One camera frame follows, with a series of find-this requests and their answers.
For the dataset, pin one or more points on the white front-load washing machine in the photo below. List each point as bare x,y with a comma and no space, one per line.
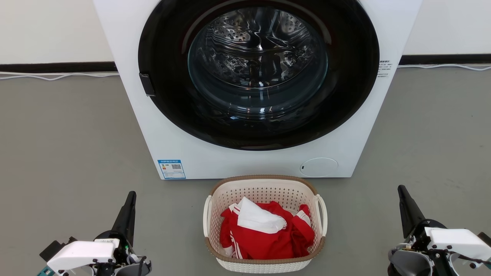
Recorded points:
245,161

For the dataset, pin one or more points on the blue energy label sticker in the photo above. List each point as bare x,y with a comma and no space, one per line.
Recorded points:
172,169

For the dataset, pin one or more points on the black round washer door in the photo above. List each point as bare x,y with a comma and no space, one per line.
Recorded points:
165,57

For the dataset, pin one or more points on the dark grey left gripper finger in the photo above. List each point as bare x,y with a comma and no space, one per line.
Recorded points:
124,216

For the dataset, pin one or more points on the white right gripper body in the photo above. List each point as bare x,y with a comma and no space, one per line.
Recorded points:
456,239

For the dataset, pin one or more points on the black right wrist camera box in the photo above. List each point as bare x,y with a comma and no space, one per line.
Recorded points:
485,238

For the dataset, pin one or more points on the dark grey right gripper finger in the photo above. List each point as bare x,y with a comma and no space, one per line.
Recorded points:
409,211

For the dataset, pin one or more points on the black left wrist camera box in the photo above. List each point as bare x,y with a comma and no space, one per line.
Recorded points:
55,248

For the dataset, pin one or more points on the small printed text sticker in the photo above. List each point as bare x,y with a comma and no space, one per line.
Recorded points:
384,68

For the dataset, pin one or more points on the black washer door latch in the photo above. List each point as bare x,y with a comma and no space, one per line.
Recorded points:
147,84

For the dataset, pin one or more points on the round white filter cover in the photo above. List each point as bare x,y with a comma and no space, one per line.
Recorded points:
318,167

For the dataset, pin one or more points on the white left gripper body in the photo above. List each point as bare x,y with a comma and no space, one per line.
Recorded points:
82,253

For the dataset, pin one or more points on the beige plastic laundry basket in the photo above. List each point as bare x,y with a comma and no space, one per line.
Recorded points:
264,189

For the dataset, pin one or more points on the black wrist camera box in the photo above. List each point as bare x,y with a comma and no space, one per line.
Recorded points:
55,248
485,238

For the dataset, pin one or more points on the red garment with white stripes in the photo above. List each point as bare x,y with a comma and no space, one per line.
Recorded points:
268,243

